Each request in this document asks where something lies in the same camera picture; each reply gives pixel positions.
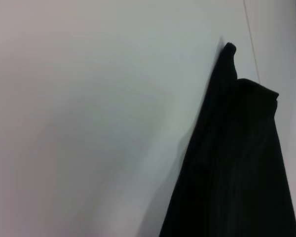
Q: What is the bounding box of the black shirt with FREE! print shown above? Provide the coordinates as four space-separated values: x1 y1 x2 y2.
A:
158 41 296 237

